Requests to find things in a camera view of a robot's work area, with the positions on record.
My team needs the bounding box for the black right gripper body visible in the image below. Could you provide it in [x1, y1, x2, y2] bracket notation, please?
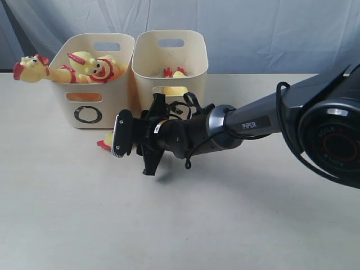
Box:
[131, 118, 180, 154]

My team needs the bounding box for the headless rubber chicken body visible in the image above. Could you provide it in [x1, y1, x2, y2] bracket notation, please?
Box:
[163, 66, 188, 96]

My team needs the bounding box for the detached chicken head with tube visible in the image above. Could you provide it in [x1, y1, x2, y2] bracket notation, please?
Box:
[97, 131, 114, 151]

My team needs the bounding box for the whole yellow rubber chicken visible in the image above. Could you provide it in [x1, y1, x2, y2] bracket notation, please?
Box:
[13, 54, 92, 84]

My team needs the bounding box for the cream bin marked X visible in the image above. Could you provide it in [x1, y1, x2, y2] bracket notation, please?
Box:
[132, 30, 209, 110]

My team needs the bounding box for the cream bin marked O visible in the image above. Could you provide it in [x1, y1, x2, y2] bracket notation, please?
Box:
[49, 33, 135, 129]

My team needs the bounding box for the blue backdrop cloth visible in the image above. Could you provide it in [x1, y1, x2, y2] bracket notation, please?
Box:
[1, 1, 359, 73]

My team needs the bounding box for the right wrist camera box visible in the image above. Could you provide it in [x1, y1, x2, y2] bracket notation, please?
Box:
[111, 109, 133, 158]

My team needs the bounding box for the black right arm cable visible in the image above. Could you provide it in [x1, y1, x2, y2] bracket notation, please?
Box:
[157, 81, 360, 183]

